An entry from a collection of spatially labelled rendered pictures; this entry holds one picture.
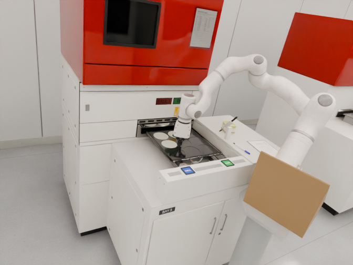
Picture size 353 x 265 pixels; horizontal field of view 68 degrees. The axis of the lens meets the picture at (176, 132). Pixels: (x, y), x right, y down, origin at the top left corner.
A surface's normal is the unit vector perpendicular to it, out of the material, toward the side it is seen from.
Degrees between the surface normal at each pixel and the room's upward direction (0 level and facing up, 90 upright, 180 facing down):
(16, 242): 0
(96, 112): 90
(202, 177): 90
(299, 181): 90
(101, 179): 90
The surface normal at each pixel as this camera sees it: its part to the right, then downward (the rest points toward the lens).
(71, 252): 0.17, -0.88
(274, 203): -0.67, 0.22
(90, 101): 0.48, 0.46
